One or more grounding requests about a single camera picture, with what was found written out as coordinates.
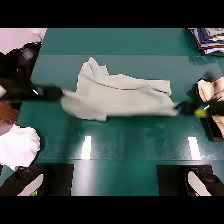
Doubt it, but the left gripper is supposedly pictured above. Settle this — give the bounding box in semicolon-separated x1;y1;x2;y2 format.
43;85;65;102

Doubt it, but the off-white shirt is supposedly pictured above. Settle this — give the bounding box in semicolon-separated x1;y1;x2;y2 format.
60;56;180;122

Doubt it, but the brown garment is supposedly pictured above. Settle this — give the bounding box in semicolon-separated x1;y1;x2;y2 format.
0;101;20;136

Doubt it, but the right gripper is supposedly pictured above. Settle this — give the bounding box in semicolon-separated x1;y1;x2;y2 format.
176;100;202;117

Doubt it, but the heap of clothes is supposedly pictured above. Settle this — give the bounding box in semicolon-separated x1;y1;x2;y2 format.
188;27;224;56

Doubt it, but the white garment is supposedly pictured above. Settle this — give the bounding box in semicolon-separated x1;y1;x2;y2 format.
0;124;42;172

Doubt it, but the beige garment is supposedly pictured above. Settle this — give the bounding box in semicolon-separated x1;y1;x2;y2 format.
196;76;224;140

